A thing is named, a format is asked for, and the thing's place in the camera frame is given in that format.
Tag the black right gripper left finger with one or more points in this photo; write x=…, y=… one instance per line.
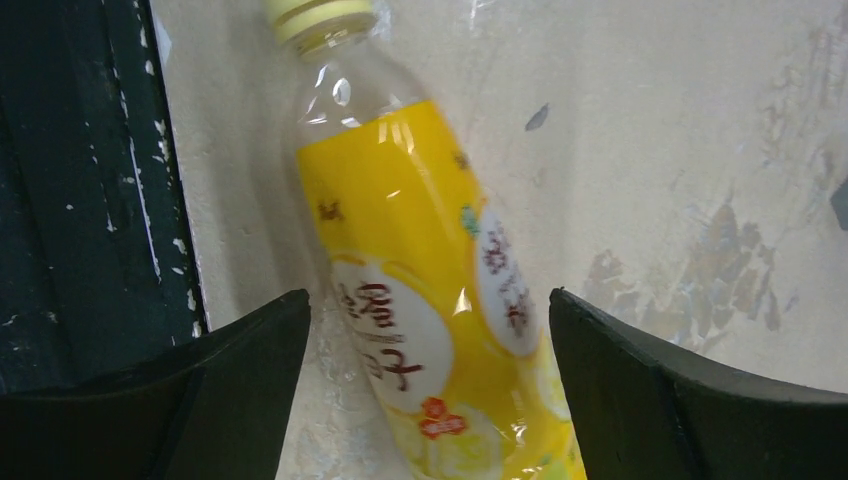
x=215, y=408

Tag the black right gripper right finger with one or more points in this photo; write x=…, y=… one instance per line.
x=644, y=408

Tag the yellow juice bottle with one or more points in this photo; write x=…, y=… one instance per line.
x=420, y=265

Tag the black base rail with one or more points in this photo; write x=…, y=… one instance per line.
x=98, y=271

